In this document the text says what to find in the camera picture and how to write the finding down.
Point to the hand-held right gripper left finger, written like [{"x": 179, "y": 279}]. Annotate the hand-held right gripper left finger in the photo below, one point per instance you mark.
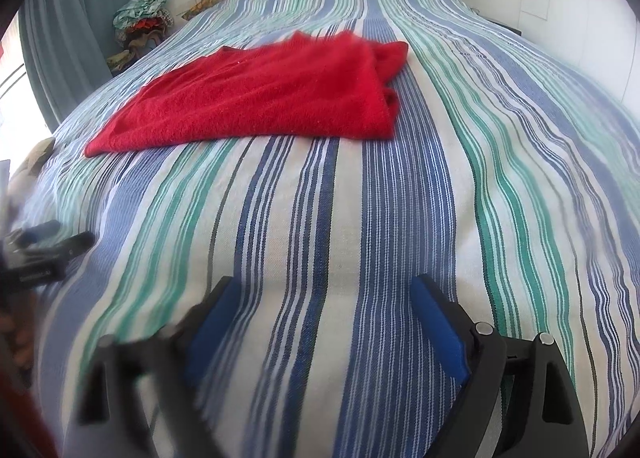
[{"x": 212, "y": 328}]

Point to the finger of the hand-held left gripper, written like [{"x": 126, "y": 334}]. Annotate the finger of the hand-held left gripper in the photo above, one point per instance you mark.
[
  {"x": 37, "y": 229},
  {"x": 70, "y": 245}
]

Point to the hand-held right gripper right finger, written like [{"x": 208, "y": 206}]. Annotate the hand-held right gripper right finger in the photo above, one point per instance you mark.
[{"x": 442, "y": 333}]

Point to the red sweater with white rabbit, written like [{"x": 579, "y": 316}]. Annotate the red sweater with white rabbit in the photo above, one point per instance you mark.
[{"x": 280, "y": 92}]

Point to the pile of colourful clothes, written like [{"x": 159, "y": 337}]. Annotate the pile of colourful clothes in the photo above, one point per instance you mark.
[{"x": 142, "y": 22}]

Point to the person's left hand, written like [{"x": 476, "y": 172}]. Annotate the person's left hand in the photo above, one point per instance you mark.
[{"x": 17, "y": 338}]

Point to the beige cushion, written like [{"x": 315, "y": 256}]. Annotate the beige cushion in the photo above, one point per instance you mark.
[{"x": 40, "y": 152}]

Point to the blue green striped bedspread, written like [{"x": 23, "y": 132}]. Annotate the blue green striped bedspread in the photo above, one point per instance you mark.
[{"x": 380, "y": 218}]

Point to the blue grey curtain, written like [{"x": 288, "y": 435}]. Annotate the blue grey curtain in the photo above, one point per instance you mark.
[{"x": 75, "y": 47}]

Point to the yellow patterned pillow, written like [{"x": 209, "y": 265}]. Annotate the yellow patterned pillow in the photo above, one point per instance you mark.
[{"x": 210, "y": 5}]

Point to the dark nightstand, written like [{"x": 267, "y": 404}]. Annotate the dark nightstand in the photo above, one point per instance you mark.
[{"x": 507, "y": 27}]

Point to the white wardrobe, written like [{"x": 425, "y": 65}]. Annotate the white wardrobe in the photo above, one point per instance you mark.
[{"x": 585, "y": 2}]

